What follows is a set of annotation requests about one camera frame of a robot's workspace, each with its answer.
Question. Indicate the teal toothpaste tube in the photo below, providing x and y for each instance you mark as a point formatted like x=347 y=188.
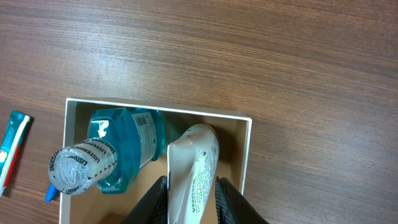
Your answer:
x=11 y=144

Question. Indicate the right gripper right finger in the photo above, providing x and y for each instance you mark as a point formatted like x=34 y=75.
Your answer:
x=232 y=207

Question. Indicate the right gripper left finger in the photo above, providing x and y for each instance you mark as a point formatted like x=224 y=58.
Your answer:
x=152 y=207

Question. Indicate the blue mouthwash bottle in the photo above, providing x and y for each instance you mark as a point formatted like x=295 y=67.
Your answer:
x=119 y=143

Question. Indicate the white lotion tube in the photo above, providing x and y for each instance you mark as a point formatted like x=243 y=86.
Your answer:
x=191 y=166

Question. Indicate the white cardboard open box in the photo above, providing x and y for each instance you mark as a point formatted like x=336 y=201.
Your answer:
x=233 y=129

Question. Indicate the blue disposable razor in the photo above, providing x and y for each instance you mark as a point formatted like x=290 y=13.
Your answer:
x=52 y=192

